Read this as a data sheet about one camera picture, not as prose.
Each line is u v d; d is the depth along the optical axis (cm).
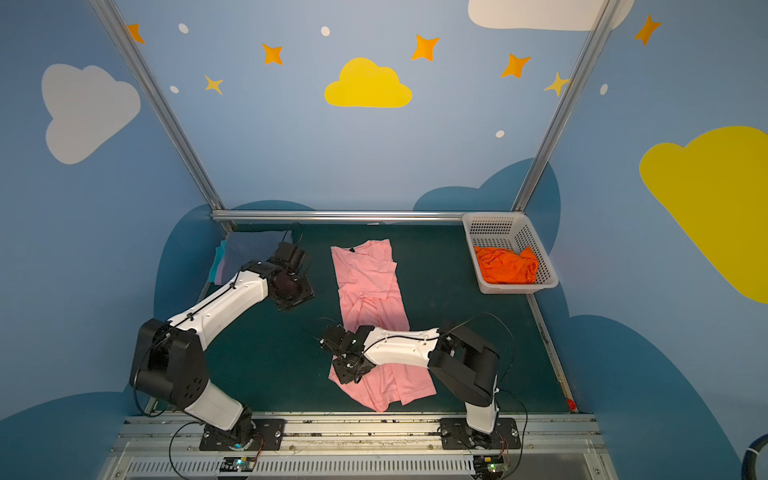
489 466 71
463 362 47
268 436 74
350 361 62
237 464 71
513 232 116
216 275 99
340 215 127
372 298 101
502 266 104
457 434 75
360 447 73
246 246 102
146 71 78
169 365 44
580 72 79
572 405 84
